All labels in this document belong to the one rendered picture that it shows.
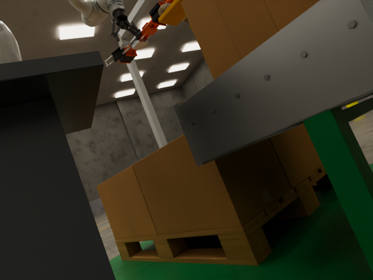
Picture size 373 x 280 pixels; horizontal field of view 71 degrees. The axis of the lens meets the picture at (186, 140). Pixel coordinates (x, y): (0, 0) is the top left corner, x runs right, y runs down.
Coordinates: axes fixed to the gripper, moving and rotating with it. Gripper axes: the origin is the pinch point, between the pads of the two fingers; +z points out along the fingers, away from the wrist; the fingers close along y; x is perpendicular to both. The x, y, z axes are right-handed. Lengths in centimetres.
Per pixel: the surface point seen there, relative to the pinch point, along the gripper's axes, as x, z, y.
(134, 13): 182, -202, 192
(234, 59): -63, 51, -19
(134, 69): 245, -136, 199
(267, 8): -79, 45, -20
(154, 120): 247, -35, 199
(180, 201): -8, 87, -15
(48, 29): 685, -563, 277
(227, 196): -36, 90, -17
